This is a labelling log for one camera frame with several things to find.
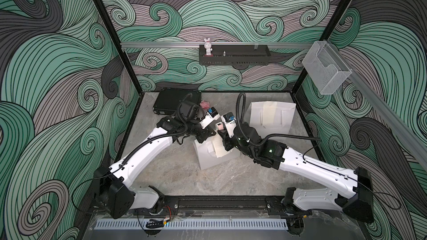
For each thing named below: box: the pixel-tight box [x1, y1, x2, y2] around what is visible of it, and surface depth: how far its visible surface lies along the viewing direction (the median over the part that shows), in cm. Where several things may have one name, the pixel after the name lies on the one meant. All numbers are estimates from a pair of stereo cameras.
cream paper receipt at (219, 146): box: [211, 133, 231, 158], surface depth 75 cm
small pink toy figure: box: [199, 100, 211, 109], surface depth 112 cm
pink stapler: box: [215, 121, 225, 131], surface depth 71 cm
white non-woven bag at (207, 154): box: [192, 134, 242, 170], surface depth 75 cm
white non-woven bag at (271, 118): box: [246, 101, 297, 137], surface depth 86 cm
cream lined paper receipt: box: [262, 101, 277, 126], surface depth 86 cm
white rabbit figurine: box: [204, 37, 215, 57], surface depth 92 cm
